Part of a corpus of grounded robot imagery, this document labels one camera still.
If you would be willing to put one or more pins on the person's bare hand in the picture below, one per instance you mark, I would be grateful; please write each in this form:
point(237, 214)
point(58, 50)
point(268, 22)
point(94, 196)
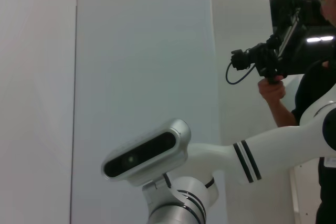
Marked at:
point(273, 93)

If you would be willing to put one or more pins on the black handheld video camera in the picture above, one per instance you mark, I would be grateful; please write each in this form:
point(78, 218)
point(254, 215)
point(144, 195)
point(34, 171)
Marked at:
point(262, 58)

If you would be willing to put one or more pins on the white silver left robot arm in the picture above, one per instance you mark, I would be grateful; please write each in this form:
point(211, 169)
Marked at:
point(288, 140)

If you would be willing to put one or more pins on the person's bare forearm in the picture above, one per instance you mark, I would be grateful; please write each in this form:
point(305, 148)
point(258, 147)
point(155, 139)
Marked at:
point(282, 113)

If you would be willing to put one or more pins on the person's head with glasses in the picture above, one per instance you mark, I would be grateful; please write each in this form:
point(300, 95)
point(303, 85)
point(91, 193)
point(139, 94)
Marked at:
point(329, 3)

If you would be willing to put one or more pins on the person's black shirt torso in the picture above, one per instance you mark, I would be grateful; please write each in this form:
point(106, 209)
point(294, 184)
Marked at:
point(312, 90)

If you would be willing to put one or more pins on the white badge on shirt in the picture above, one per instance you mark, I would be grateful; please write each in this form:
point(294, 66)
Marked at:
point(330, 161)

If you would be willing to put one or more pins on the silver robot neck column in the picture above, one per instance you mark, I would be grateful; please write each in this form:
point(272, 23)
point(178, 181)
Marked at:
point(173, 211)

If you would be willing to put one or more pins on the dark machine frame with rail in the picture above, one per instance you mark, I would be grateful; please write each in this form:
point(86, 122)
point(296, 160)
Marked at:
point(294, 11)

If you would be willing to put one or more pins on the silver robot head camera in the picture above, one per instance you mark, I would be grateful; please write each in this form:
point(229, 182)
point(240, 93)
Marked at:
point(147, 153)

